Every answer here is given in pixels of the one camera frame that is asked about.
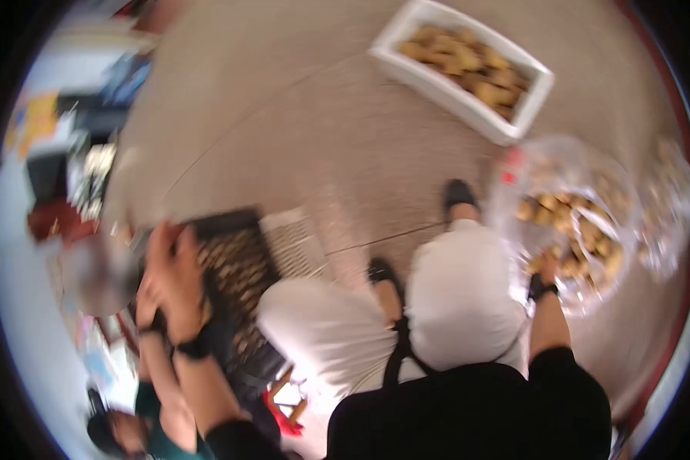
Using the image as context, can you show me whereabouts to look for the black wrist band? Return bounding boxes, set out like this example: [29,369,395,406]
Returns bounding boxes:
[527,274,560,303]
[175,333,214,361]

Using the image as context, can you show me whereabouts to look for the person's left fingers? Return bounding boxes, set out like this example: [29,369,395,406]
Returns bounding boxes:
[144,221,202,277]

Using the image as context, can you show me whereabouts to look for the large clear plastic bag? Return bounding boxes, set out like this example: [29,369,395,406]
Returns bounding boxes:
[486,135,639,317]

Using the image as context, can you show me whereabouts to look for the person's left hand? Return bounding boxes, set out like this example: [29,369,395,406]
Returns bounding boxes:
[143,221,212,347]

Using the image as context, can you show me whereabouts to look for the person's right hand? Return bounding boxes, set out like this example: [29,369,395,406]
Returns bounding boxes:
[537,252,560,286]

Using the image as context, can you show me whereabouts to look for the white ribbed mat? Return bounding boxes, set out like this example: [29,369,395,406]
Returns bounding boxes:
[260,208,330,281]

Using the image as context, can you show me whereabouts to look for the white foam box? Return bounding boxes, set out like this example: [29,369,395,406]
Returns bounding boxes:
[368,0,555,146]

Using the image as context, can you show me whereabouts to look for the small clear plastic bag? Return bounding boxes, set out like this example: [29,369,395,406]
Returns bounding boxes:
[637,137,690,283]

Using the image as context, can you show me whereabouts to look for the black plastic tray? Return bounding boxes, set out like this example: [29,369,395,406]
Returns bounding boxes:
[169,208,293,398]

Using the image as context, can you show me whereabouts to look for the person's body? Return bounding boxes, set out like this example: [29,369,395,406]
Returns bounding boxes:
[206,319,613,460]

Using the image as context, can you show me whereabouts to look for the pile of brown bagged pieces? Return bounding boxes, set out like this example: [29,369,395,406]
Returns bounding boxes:
[514,192,626,288]

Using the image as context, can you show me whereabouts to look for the heap of brown boxed chunks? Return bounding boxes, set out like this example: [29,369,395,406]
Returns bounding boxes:
[397,24,531,120]

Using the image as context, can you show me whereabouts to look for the person's legs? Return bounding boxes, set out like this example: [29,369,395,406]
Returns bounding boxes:
[256,179,531,399]

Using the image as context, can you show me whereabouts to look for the red wooden stool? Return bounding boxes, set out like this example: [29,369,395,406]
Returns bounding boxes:
[263,367,312,436]

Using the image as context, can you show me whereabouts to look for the yellow printed sheet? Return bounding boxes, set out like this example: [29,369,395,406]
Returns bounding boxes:
[5,92,59,159]

